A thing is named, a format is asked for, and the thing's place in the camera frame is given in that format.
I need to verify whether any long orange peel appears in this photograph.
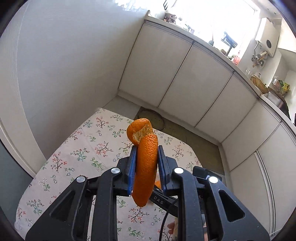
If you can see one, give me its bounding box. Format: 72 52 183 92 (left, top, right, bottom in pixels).
126 118 159 207

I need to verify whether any brown floor mat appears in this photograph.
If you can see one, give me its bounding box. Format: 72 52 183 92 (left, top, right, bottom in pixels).
135 107 225 175

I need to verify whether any floral tablecloth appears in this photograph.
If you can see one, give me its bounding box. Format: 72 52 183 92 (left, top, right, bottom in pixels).
14 107 204 241

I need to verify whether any wicker basket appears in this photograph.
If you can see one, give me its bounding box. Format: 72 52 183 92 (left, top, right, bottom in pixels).
250 75 269 94

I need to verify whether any blue dish rack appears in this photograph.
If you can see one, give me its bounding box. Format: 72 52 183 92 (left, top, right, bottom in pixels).
221 32 237 56

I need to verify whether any white wall water heater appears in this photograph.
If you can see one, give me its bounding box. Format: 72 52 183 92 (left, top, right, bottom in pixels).
255 18 280 57

